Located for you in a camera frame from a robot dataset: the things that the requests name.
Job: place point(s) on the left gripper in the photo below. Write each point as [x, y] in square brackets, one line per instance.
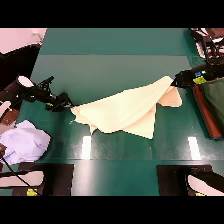
[60, 101]

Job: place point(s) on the dark green garment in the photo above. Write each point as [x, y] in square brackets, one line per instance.
[215, 100]

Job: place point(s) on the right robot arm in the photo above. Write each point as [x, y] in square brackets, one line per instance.
[213, 70]

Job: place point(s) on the orange-brown garment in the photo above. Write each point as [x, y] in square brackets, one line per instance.
[205, 111]

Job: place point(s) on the cream shirt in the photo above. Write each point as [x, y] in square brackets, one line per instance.
[126, 108]

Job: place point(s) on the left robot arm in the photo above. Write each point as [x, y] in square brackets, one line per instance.
[15, 88]

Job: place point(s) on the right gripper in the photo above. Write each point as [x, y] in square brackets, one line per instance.
[183, 78]

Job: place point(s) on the white shirt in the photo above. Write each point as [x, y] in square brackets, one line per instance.
[23, 141]

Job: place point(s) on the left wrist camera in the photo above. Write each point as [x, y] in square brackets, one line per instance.
[44, 84]

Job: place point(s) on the black garment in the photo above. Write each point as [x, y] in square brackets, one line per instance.
[16, 65]

